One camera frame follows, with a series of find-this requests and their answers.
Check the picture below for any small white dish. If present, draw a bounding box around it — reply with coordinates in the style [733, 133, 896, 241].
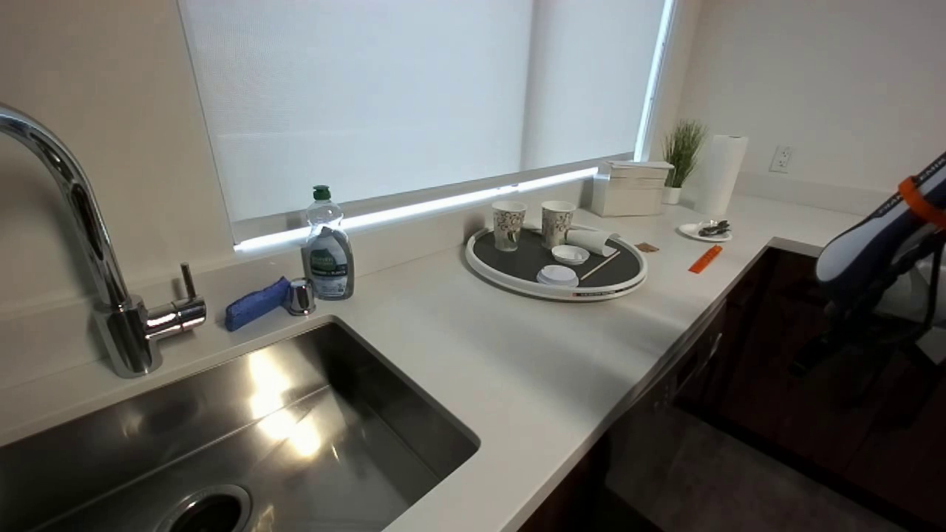
[547, 241, 594, 269]
[531, 261, 583, 294]

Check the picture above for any wooden chopstick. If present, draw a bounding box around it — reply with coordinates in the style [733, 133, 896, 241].
[577, 250, 625, 288]

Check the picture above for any dish soap bottle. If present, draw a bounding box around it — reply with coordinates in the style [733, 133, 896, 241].
[297, 183, 358, 306]

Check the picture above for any small potted green plant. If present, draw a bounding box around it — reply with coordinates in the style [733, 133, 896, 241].
[658, 118, 707, 210]

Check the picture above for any white rectangular container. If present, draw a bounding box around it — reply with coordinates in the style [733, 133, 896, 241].
[584, 161, 676, 221]

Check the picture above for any orange strap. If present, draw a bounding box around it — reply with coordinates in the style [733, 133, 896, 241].
[896, 173, 946, 235]

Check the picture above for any chrome kitchen faucet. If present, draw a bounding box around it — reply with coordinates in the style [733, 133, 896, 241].
[0, 100, 209, 381]

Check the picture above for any plain white paper cup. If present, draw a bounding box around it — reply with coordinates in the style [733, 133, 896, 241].
[566, 226, 628, 261]

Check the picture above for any blue dish brush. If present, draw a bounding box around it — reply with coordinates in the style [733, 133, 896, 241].
[220, 276, 318, 337]

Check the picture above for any white window blind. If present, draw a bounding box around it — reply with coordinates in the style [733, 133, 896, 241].
[175, 0, 679, 229]

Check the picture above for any stainless steel sink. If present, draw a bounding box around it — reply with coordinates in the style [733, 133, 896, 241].
[0, 313, 483, 532]

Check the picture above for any paper towel roll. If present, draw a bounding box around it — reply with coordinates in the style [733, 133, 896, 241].
[687, 130, 754, 226]

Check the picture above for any white wall outlet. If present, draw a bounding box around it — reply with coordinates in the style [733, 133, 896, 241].
[764, 142, 798, 179]

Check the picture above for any round black white tray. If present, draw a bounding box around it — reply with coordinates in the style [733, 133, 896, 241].
[458, 221, 653, 306]

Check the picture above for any orange plastic strip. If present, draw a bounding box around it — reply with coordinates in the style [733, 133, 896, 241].
[686, 242, 726, 279]

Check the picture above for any small white plate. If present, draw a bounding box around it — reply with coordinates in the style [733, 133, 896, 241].
[674, 216, 736, 245]

